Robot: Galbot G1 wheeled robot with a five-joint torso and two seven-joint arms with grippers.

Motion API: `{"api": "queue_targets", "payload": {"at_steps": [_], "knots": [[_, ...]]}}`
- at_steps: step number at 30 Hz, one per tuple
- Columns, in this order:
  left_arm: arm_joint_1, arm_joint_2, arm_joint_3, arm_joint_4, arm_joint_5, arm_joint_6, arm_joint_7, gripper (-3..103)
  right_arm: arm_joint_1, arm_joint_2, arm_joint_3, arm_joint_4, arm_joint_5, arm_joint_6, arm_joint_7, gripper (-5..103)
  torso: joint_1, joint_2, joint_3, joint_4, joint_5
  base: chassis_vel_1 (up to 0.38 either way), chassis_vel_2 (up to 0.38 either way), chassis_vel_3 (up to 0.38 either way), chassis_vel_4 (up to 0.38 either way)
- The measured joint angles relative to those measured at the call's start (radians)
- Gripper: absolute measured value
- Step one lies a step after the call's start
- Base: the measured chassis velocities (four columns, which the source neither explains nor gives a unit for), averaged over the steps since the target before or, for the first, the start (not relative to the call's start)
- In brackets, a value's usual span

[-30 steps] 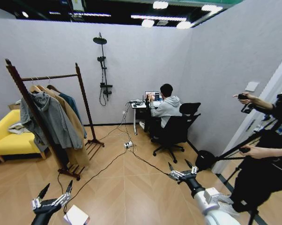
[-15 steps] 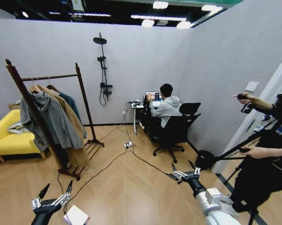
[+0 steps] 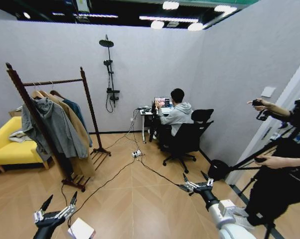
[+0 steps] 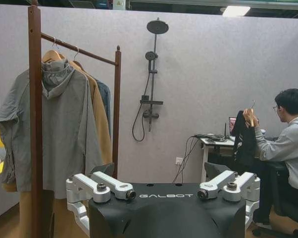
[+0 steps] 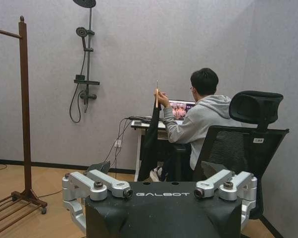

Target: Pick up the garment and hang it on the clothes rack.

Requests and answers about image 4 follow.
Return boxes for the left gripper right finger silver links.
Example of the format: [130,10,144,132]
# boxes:
[197,162,261,229]

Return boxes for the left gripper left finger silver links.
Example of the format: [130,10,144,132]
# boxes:
[66,162,137,238]

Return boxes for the black garment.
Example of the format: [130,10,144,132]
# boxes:
[232,110,257,167]

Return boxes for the wooden hanger with metal hook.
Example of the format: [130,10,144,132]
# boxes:
[245,99,256,128]

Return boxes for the blue denim garment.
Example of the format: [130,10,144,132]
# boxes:
[94,78,112,139]

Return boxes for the wooden clothes hanger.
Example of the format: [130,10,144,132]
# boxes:
[69,46,85,72]
[42,37,65,62]

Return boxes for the white desk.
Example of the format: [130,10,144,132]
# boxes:
[200,137,237,184]

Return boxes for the black router with antenna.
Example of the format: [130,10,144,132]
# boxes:
[219,122,230,141]

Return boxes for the laptop with lit screen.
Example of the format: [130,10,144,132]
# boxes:
[228,117,238,137]

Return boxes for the black office chair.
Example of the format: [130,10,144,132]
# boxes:
[252,161,298,238]

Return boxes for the tan long coat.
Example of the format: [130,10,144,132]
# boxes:
[1,59,112,238]

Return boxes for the grey hooded jacket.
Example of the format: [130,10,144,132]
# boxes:
[0,59,104,200]

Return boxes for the person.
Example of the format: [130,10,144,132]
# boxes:
[253,88,298,225]

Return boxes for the black shower mixer tap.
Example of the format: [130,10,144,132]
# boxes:
[143,111,160,120]

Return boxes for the black shower shelf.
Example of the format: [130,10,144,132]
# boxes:
[140,95,164,105]

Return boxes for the brown wooden clothes rack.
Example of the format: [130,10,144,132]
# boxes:
[27,0,122,238]

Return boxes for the black hand shower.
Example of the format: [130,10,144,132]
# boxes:
[145,51,158,73]

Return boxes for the ceiling light panel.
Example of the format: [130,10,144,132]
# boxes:
[222,6,251,17]

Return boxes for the black power cable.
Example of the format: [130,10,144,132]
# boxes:
[173,134,204,183]

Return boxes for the black shower hose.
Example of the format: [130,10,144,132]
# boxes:
[132,70,152,142]

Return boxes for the black overhead shower with rail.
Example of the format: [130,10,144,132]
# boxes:
[146,17,169,132]

